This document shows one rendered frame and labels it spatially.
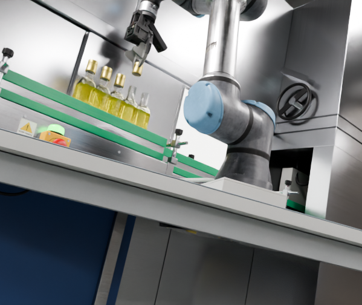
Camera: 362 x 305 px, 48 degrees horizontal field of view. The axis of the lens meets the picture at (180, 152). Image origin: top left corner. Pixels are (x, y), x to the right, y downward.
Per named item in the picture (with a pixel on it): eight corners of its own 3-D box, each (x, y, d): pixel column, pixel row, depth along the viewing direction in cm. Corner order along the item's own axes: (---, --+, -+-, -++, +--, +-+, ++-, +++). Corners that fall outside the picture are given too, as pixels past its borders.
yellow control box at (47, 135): (54, 166, 113) (61, 141, 115) (64, 165, 107) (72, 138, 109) (29, 158, 109) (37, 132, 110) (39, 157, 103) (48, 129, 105)
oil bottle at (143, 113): (130, 162, 150) (144, 109, 155) (139, 161, 146) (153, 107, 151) (118, 157, 147) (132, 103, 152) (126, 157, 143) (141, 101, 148)
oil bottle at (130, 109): (118, 157, 147) (132, 103, 152) (126, 157, 142) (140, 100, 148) (104, 152, 143) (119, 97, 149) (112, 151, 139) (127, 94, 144)
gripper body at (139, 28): (122, 40, 153) (130, 13, 156) (141, 51, 158) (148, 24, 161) (133, 34, 147) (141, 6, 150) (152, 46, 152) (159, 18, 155)
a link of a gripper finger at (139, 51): (128, 61, 147) (132, 40, 150) (141, 68, 150) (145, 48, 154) (133, 57, 145) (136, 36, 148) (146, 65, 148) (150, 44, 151)
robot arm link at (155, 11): (151, 15, 162) (163, 8, 155) (148, 25, 161) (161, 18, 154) (136, 5, 158) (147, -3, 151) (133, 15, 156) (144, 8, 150)
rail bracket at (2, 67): (-1, 99, 107) (14, 54, 110) (7, 94, 101) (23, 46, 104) (-17, 93, 104) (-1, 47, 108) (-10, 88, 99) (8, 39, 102)
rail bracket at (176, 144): (156, 166, 149) (164, 134, 152) (186, 164, 136) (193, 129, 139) (150, 163, 147) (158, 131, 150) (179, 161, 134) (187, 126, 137)
